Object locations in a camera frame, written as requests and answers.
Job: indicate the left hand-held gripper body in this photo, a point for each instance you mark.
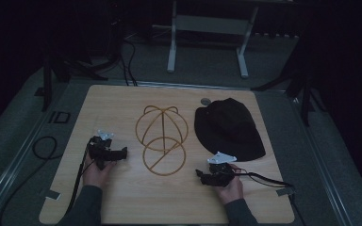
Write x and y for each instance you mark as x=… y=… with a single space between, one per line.
x=102 y=150

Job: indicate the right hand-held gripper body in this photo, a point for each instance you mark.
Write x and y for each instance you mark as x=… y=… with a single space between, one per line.
x=219 y=171

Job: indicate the black bucket hat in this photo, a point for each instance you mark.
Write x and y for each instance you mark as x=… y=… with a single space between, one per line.
x=228 y=129

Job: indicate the person's right hand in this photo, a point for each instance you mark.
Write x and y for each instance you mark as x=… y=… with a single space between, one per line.
x=232 y=187

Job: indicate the person's left hand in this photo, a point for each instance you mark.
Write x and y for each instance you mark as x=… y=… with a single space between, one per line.
x=96 y=173

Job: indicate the grey tape strip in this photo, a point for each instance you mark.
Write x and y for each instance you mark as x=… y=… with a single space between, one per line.
x=285 y=191
x=52 y=195

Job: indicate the round metal table grommet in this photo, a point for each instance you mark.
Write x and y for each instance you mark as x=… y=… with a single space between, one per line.
x=205 y=101

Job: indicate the black tripod stand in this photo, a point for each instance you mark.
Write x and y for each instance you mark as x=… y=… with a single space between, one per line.
x=298 y=84
x=59 y=67

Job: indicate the white metal stand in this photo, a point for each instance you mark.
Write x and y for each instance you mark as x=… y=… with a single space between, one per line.
x=210 y=25

